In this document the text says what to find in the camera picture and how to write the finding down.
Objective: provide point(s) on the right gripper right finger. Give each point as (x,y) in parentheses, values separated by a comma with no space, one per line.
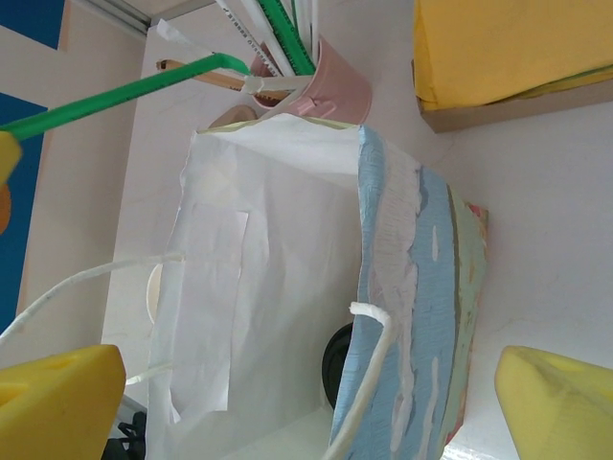
(560,412)

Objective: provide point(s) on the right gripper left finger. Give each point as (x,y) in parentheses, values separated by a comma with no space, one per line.
(57,407)

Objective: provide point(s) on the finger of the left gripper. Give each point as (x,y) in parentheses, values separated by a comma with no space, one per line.
(8,155)

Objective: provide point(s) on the thin bendy green straw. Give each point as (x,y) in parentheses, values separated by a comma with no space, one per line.
(110,98)

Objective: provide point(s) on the dark sleeved paper coffee cup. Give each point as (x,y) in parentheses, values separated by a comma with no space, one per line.
(337,364)

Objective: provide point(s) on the white wrapped straw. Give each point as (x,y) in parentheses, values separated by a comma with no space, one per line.
(239,21)
(302,19)
(170,33)

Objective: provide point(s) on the wooden stirrer stick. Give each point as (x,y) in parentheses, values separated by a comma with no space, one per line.
(215,79)

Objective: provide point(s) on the wide green wrapped straw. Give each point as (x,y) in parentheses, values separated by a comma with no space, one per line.
(282,33)

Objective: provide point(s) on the brown cardboard tray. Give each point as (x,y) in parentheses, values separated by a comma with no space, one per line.
(527,112)

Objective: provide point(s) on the pink straw holder cup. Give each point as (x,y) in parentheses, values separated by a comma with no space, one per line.
(335,81)

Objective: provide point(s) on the yellow napkin stack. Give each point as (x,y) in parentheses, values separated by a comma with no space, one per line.
(503,48)

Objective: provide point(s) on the aluminium back rail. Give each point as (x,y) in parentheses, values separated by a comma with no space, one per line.
(143,14)

